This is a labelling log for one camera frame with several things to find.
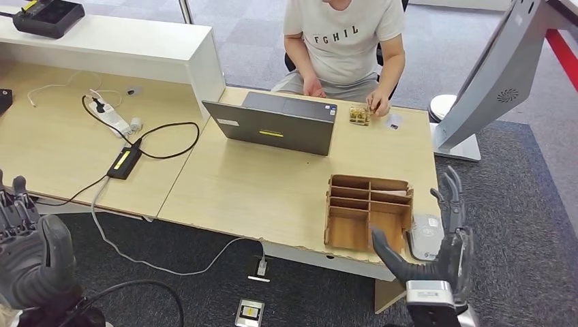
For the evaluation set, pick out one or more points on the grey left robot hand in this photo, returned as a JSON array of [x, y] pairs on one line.
[[40, 266]]

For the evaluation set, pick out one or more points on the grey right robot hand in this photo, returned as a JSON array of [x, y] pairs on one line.
[[454, 262]]

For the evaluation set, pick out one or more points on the person's right forearm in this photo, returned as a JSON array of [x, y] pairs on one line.
[[305, 65]]

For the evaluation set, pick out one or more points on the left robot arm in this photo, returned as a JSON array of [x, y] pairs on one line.
[[58, 316]]

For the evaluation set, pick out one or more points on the person's left forearm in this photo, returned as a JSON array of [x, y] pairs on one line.
[[390, 72]]

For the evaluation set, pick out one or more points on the pale grey card reader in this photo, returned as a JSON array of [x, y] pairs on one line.
[[424, 234]]

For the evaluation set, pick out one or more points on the person's left hand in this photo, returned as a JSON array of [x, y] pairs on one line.
[[380, 101]]

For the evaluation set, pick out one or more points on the person's hand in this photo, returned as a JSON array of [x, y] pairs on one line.
[[380, 101], [314, 88]]

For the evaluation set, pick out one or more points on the person's right hand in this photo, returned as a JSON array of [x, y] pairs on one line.
[[314, 88]]

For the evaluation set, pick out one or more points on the person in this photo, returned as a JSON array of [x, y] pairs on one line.
[[343, 45]]

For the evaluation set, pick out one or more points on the wooden compartment organizer box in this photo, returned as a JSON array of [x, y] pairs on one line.
[[347, 216]]

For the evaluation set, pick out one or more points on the black power adapter yellow label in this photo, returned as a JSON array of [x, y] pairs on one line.
[[124, 163]]

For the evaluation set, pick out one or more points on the white round stanchion base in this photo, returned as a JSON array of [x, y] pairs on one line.
[[440, 108]]

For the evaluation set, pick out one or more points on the white power strip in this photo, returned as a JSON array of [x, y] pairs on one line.
[[110, 118]]

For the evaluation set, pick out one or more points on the black flat device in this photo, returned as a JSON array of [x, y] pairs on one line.
[[4, 101]]

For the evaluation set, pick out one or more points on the white round plug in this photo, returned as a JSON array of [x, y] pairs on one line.
[[136, 124]]

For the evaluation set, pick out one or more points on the small yellow clear box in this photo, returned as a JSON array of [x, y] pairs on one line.
[[359, 116]]

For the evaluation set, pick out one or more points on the grey kiosk stand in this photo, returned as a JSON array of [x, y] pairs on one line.
[[496, 76]]

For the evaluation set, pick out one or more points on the floor socket with plug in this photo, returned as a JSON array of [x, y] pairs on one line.
[[259, 270]]

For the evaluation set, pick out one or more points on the grey desk grommet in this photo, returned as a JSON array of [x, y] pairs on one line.
[[133, 91]]

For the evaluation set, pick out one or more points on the metal floor box yellow label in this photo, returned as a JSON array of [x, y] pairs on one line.
[[249, 312]]

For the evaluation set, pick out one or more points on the dark grey laptop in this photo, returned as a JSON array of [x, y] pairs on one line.
[[280, 128]]

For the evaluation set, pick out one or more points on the red barrier belt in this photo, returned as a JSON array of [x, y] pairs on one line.
[[562, 54]]

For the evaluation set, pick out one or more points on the white counter shelf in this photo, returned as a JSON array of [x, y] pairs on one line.
[[135, 49]]

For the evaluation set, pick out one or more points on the black controller device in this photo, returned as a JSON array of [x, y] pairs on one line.
[[49, 18]]

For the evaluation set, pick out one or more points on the metal pole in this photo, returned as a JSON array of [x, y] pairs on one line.
[[186, 11]]

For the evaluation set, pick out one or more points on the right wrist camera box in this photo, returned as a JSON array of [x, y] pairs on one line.
[[429, 295]]

